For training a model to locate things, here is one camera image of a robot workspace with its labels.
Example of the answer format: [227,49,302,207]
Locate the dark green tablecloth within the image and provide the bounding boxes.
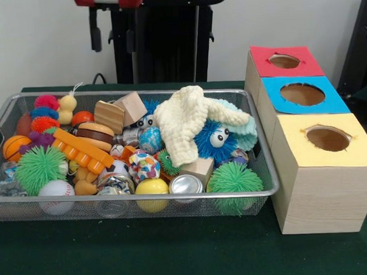
[0,72,367,275]

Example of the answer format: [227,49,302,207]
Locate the green spiky ball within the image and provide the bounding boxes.
[13,144,69,197]
[205,161,265,217]

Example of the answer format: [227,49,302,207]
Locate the black cable loop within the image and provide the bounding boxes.
[92,72,109,86]

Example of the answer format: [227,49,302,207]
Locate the plain wooden cube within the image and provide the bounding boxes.
[113,91,149,128]

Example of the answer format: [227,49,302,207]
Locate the yellow ball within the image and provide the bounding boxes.
[135,178,171,214]

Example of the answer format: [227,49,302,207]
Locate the white baseball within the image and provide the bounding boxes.
[37,179,77,216]

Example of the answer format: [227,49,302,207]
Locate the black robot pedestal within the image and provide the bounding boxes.
[100,0,231,87]

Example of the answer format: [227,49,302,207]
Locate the clear mesh bin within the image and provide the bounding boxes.
[0,82,281,227]

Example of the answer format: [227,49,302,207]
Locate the silver can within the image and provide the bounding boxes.
[169,173,205,204]

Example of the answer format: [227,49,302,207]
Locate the wooden box with three holes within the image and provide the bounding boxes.
[242,41,367,237]

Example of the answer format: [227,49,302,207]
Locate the blue fuzzy toy with eyes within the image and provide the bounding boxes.
[193,118,239,162]

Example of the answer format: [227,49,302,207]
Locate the cream muslin cloth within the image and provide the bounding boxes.
[152,83,253,169]

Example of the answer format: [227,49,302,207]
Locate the orange plastic comb toy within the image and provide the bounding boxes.
[51,127,114,177]

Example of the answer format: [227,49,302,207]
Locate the toy hamburger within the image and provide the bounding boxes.
[75,120,116,155]

